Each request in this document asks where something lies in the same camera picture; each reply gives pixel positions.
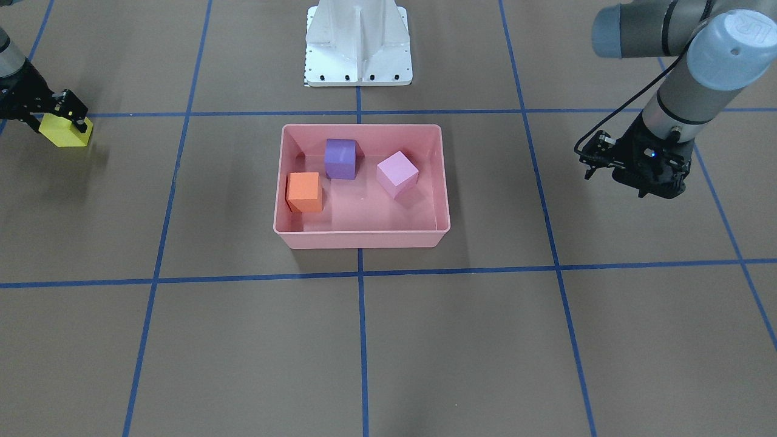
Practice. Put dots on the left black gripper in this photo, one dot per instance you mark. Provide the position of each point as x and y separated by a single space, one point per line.
631 141

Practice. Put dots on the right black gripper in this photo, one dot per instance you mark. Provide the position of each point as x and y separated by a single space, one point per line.
24 94

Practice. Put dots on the yellow foam block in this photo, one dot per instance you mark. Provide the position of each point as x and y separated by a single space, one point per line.
62 133

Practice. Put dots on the orange foam block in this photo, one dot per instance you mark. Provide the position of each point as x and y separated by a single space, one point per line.
304 192

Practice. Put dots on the pink foam block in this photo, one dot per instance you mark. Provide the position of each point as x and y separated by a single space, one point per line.
397 174

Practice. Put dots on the purple foam block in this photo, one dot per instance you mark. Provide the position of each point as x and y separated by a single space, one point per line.
340 159

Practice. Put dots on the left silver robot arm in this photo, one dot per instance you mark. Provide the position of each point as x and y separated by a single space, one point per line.
719 48

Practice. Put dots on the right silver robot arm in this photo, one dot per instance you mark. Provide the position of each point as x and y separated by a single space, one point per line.
12 60

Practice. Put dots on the pink plastic bin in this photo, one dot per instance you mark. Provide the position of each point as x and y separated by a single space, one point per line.
360 213

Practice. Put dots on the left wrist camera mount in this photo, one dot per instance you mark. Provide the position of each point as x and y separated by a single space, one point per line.
597 152

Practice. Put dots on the white camera mast pillar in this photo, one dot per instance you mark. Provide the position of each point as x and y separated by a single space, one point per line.
357 44

